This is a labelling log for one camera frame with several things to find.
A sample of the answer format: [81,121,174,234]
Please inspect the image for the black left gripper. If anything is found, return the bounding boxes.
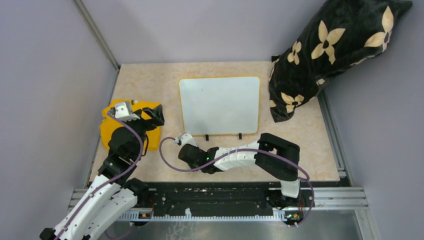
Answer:
[121,104,165,158]

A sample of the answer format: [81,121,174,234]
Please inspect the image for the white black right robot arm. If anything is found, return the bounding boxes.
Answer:
[174,133,302,206]

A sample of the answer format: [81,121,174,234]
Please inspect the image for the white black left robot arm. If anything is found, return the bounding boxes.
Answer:
[39,101,165,240]

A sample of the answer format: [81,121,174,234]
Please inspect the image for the white whiteboard yellow rim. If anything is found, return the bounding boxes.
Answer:
[178,76,261,136]

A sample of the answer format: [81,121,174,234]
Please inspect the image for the yellow folded cloth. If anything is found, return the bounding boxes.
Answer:
[99,98,162,151]

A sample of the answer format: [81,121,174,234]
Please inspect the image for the black floral pillow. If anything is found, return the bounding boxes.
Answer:
[268,0,413,123]

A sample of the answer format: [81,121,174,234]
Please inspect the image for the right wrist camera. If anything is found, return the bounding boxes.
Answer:
[175,132,198,147]

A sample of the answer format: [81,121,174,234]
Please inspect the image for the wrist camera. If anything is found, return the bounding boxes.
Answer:
[175,132,198,147]
[114,101,141,122]

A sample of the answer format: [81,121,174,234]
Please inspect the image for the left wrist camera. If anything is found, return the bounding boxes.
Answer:
[114,101,141,122]

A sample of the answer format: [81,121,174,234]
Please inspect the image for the aluminium frame post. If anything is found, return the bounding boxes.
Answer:
[72,0,121,71]

